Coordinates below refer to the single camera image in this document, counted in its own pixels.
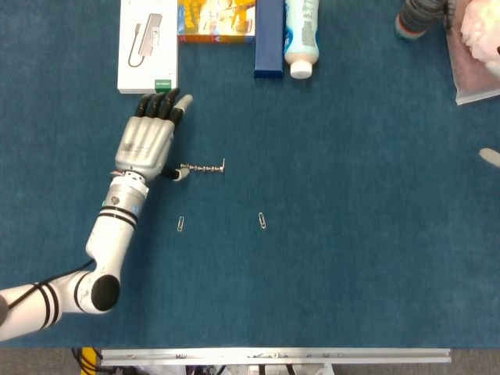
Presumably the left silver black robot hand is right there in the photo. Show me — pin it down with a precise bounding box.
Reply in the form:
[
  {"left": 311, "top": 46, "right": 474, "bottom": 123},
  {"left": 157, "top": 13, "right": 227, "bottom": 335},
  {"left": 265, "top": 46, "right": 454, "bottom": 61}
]
[{"left": 114, "top": 87, "right": 195, "bottom": 183}]

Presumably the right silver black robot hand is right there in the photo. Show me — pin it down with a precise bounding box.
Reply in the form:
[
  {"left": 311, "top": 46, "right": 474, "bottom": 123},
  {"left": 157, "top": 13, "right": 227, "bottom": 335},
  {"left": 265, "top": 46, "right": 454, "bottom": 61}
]
[{"left": 479, "top": 147, "right": 500, "bottom": 169}]

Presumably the silver magnetic ball chain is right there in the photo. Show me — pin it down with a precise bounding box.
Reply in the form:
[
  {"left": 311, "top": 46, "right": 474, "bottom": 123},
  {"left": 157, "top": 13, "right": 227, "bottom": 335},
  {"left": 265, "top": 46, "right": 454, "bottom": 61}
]
[{"left": 180, "top": 162, "right": 224, "bottom": 175}]

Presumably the translucent pink zip bag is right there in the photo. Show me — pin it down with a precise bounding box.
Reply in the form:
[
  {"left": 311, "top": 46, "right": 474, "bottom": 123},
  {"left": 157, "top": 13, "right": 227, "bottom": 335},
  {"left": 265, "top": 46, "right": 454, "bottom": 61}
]
[{"left": 445, "top": 7, "right": 500, "bottom": 106}]

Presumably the white USB hub box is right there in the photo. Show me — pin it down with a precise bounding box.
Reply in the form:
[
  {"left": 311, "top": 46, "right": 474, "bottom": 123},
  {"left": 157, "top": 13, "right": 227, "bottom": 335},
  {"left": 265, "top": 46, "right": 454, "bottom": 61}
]
[{"left": 116, "top": 0, "right": 180, "bottom": 96}]

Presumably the yellow orange printed carton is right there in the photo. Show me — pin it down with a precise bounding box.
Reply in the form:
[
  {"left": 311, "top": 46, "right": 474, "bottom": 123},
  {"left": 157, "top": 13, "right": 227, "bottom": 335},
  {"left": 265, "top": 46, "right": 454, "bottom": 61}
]
[{"left": 177, "top": 0, "right": 257, "bottom": 44}]

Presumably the bottle in grey knit sleeve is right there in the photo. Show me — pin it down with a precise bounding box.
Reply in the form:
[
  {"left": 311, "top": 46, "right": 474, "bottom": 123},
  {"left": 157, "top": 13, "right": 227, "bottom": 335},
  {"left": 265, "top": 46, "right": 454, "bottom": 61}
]
[{"left": 395, "top": 0, "right": 458, "bottom": 40}]

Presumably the dark blue long box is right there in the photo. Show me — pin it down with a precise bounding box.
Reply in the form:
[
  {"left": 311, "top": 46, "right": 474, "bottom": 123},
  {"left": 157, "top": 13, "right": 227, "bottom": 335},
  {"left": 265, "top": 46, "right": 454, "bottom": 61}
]
[{"left": 253, "top": 0, "right": 285, "bottom": 80}]

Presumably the white bottle blue label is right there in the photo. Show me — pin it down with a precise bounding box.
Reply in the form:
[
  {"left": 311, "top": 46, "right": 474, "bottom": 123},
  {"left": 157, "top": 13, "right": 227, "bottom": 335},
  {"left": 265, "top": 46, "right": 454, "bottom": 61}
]
[{"left": 283, "top": 0, "right": 320, "bottom": 80}]

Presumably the teal felt table cover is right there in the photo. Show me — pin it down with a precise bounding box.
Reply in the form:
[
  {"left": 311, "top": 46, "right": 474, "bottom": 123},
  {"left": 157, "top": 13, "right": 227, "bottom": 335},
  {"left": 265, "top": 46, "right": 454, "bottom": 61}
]
[{"left": 0, "top": 0, "right": 500, "bottom": 348}]

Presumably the aluminium profile rail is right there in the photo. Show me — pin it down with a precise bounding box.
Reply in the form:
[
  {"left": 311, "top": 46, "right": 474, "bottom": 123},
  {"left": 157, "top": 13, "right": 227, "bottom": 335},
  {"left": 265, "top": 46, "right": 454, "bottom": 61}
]
[{"left": 100, "top": 348, "right": 452, "bottom": 367}]

